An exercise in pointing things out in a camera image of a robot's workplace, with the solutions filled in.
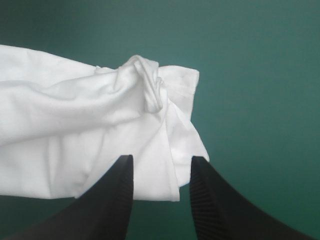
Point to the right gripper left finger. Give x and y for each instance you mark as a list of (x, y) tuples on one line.
[(105, 210)]

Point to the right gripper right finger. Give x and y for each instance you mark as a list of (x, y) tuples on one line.
[(215, 212)]

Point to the white T-shirt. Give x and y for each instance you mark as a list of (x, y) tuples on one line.
[(75, 120)]

